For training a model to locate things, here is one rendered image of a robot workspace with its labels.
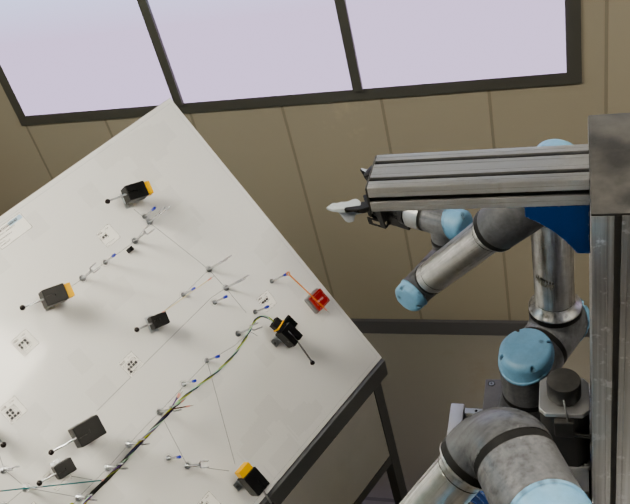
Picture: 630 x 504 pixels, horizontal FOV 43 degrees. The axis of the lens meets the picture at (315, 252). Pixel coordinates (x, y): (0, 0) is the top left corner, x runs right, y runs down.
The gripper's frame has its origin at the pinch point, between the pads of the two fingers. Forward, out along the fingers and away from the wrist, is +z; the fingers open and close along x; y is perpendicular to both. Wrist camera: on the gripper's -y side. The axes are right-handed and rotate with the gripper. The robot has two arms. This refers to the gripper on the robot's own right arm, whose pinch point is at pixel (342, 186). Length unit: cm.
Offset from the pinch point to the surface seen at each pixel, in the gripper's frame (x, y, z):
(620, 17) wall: 123, 28, -17
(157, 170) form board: -14, -2, 57
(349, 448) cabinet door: -28, 91, 9
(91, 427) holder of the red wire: -80, 15, 23
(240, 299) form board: -24, 32, 31
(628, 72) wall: 121, 48, -19
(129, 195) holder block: -29, -8, 48
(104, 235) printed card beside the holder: -39, -1, 53
